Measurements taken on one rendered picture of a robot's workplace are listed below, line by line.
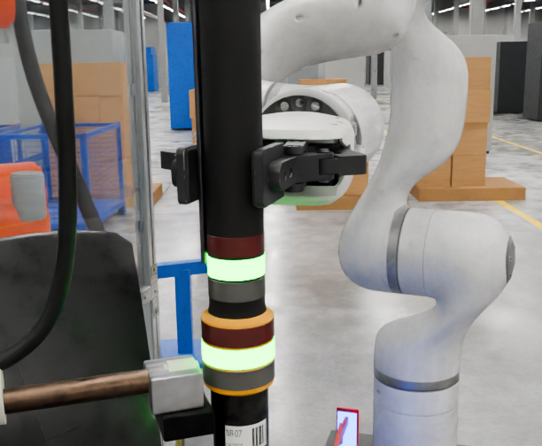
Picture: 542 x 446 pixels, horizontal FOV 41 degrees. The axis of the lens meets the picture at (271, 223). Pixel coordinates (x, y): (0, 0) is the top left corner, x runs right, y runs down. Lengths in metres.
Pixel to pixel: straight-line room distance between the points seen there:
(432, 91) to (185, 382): 0.63
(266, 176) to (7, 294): 0.21
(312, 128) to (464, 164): 8.16
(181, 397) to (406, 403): 0.64
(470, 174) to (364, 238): 7.68
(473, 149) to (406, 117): 7.64
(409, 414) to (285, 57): 0.54
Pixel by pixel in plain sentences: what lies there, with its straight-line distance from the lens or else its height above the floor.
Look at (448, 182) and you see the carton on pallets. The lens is 8.59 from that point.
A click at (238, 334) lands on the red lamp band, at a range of 0.42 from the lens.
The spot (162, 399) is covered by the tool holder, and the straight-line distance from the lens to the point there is 0.43.
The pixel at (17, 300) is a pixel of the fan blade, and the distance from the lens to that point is 0.52.
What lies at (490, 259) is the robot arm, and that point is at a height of 1.32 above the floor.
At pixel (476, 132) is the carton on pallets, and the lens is 8.60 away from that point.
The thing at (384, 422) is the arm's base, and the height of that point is 1.07.
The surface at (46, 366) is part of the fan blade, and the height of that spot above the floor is 1.38.
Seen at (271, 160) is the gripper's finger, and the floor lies 1.51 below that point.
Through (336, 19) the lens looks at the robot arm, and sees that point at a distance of 0.71.
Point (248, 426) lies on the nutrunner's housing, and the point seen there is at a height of 1.36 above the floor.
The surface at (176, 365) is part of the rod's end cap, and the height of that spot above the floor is 1.40.
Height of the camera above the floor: 1.57
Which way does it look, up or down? 12 degrees down
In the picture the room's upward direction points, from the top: 1 degrees counter-clockwise
